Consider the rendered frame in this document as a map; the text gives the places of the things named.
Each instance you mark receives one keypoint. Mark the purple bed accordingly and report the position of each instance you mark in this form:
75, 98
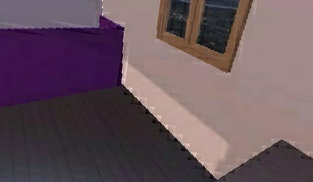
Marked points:
43, 64

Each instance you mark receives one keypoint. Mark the brown wooden framed window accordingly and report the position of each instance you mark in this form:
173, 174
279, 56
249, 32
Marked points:
204, 21

